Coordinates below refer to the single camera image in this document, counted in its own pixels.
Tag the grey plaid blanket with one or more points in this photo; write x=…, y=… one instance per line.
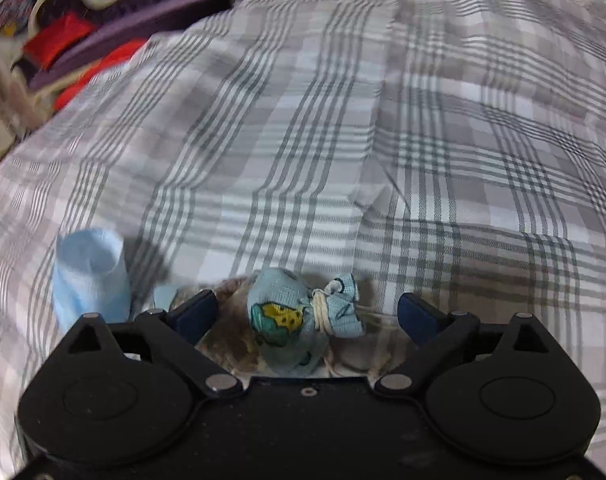
x=333, y=135

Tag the purple sofa cream frame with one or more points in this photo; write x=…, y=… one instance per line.
x=133, y=15

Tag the red cloth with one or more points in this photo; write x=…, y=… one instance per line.
x=90, y=85

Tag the small red cushion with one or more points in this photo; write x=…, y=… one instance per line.
x=53, y=42

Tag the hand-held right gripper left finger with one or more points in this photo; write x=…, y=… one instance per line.
x=195, y=316

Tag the round multicolour cushion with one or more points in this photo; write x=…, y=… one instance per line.
x=13, y=12

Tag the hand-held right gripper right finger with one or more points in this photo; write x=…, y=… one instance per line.
x=418, y=318

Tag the light blue cloth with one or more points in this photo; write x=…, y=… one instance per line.
x=90, y=280

